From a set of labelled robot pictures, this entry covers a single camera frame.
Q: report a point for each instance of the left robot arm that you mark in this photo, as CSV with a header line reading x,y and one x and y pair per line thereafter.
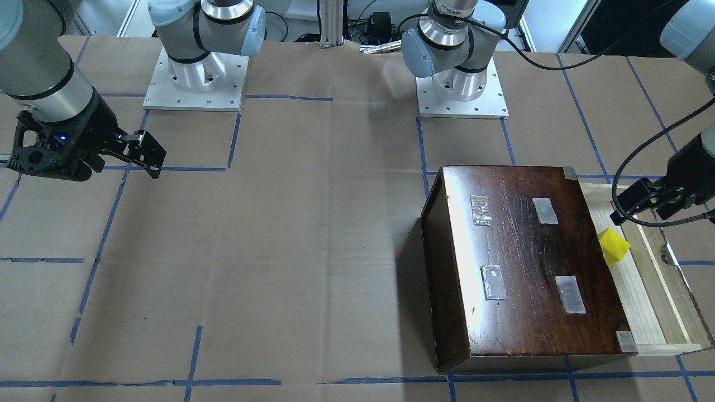
x,y
449,37

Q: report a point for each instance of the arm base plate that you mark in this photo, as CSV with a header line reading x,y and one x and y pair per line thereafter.
x,y
458,94
216,83

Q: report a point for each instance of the yellow block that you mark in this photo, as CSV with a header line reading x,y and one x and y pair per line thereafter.
x,y
613,245

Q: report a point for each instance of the dark wooden drawer box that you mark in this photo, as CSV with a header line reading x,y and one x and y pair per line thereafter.
x,y
518,282

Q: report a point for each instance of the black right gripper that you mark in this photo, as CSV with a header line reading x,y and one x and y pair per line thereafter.
x,y
95,125

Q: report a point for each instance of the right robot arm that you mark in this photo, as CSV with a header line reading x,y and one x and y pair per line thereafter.
x,y
41,76

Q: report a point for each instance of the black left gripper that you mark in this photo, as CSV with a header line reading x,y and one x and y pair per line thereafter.
x,y
691,163

